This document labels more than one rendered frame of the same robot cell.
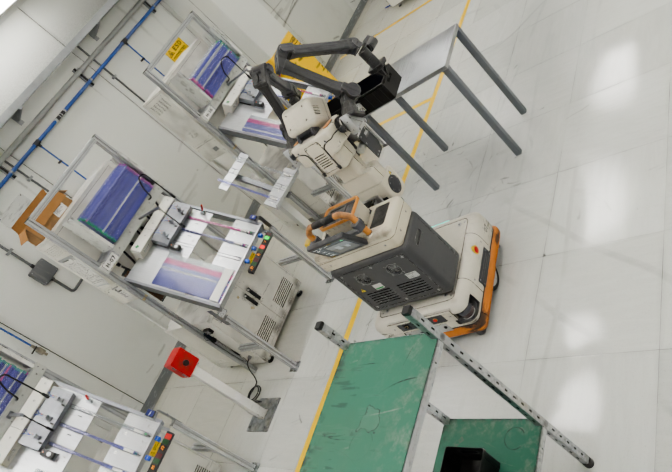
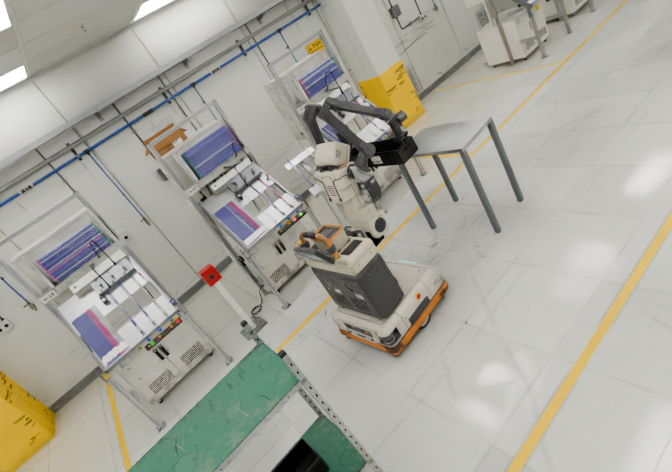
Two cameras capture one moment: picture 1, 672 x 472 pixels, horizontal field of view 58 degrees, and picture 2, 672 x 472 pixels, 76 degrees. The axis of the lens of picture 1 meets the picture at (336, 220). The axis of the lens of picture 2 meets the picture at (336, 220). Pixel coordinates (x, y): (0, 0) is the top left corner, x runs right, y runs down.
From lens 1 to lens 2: 0.75 m
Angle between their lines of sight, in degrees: 12
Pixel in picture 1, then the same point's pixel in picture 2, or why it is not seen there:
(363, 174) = (358, 210)
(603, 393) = (438, 452)
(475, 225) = (428, 277)
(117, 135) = (249, 96)
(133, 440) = (156, 313)
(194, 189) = (289, 150)
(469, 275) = (402, 313)
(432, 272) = (372, 302)
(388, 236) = (347, 266)
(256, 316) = (277, 261)
